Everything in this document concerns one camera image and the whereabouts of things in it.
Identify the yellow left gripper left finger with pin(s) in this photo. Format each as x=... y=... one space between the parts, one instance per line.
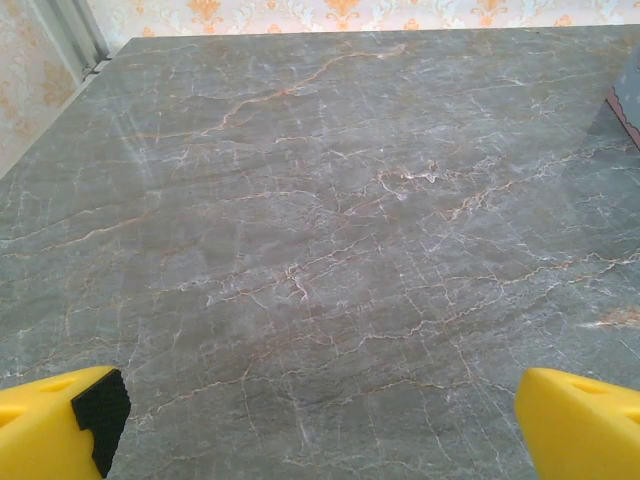
x=40 y=430

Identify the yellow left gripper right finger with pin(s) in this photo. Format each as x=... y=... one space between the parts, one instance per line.
x=585 y=430

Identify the pastel cartoon tin box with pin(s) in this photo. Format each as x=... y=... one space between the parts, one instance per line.
x=631 y=95

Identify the aluminium frame post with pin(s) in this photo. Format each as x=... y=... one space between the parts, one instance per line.
x=75 y=25

